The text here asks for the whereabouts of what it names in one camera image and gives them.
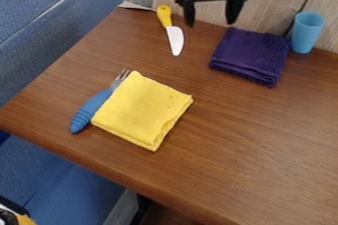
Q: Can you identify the blue handled fork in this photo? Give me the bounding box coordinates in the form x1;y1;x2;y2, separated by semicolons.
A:
68;68;132;135

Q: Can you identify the yellow handled knife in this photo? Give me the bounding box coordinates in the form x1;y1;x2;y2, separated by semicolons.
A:
155;4;187;57

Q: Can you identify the yellow cloth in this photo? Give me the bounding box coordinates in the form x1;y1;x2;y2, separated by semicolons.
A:
89;70;196;153

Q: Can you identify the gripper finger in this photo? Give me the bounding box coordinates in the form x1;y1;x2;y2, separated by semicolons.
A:
224;0;247;26
181;1;199;29

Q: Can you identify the purple cloth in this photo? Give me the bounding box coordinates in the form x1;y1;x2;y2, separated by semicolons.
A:
207;27;293;88

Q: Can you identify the blue cup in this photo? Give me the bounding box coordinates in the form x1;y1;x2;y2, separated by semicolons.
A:
289;11;328;54

